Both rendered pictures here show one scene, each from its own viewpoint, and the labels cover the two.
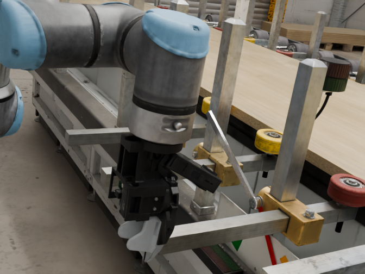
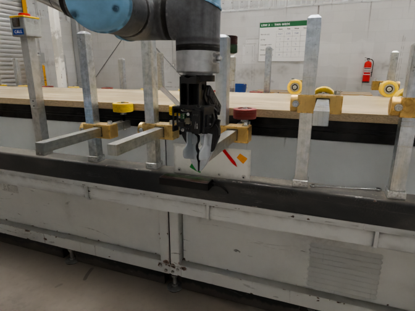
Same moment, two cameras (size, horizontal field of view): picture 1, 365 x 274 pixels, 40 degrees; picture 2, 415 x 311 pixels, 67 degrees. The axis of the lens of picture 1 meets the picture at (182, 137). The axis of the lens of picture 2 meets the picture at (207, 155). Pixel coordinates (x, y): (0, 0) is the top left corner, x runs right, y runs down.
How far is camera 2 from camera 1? 0.51 m
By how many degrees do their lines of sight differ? 37
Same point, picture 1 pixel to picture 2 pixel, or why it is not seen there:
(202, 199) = (155, 158)
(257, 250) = (217, 162)
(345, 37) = not seen: hidden behind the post
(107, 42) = (152, 10)
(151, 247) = (207, 155)
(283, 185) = (224, 115)
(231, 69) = (154, 63)
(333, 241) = not seen: hidden behind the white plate
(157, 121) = (210, 56)
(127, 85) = (40, 113)
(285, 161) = (222, 100)
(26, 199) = not seen: outside the picture
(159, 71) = (207, 19)
